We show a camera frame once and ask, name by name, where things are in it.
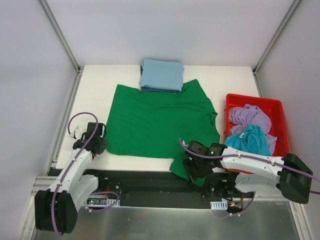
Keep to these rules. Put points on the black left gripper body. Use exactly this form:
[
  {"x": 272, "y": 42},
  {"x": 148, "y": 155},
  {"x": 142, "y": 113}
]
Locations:
[{"x": 99, "y": 144}]

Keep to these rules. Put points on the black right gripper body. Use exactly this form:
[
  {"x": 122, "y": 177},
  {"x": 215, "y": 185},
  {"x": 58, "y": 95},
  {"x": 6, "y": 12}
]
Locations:
[{"x": 194, "y": 167}]

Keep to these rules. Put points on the green t-shirt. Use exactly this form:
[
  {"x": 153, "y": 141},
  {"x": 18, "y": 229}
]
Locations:
[{"x": 151, "y": 124}]

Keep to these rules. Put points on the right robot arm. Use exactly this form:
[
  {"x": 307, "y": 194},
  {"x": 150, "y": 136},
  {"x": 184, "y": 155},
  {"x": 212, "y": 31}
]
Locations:
[{"x": 249, "y": 172}]

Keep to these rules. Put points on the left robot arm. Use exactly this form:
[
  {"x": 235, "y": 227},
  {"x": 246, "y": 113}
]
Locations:
[{"x": 56, "y": 208}]

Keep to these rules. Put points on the teal crumpled t-shirt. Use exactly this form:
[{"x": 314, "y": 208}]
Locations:
[{"x": 252, "y": 140}]

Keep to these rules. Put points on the lavender crumpled t-shirt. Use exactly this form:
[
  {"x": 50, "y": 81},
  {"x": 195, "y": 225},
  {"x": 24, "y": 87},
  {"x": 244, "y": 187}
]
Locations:
[{"x": 241, "y": 117}]

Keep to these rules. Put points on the red plastic bin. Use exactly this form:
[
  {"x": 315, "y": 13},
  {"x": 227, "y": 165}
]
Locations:
[{"x": 272, "y": 108}]

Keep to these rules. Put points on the light blue folded t-shirt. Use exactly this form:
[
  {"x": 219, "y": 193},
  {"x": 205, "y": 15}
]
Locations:
[{"x": 172, "y": 64}]

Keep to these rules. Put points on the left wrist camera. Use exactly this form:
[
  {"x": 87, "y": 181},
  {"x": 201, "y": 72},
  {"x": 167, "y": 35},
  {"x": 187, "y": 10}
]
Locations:
[{"x": 77, "y": 132}]

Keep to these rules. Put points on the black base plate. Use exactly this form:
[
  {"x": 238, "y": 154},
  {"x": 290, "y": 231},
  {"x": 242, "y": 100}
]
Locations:
[{"x": 155, "y": 189}]

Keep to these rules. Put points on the left aluminium frame post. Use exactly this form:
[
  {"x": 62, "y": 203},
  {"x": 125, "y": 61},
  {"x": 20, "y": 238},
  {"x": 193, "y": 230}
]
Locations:
[{"x": 44, "y": 5}]

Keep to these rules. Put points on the aluminium frame post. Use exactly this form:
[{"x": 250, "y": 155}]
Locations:
[
  {"x": 44, "y": 5},
  {"x": 289, "y": 14}
]

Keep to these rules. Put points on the right aluminium frame post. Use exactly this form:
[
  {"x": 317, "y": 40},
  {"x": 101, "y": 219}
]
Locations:
[{"x": 289, "y": 14}]

